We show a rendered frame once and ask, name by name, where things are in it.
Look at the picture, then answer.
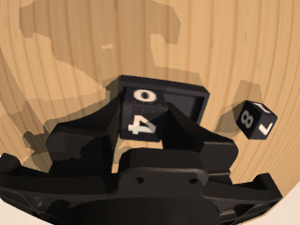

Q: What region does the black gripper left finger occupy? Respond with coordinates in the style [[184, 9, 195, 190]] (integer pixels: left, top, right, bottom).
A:
[[46, 97, 123, 176]]

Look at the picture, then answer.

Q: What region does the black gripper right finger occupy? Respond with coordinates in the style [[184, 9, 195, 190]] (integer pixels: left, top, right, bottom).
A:
[[161, 102, 239, 185]]

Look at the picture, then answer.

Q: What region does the black cube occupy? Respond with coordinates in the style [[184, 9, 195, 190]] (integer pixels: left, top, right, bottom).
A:
[[119, 87, 169, 143], [236, 100, 278, 140]]

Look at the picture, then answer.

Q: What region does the black open tray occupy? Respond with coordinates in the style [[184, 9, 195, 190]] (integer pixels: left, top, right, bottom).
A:
[[117, 75, 210, 124]]

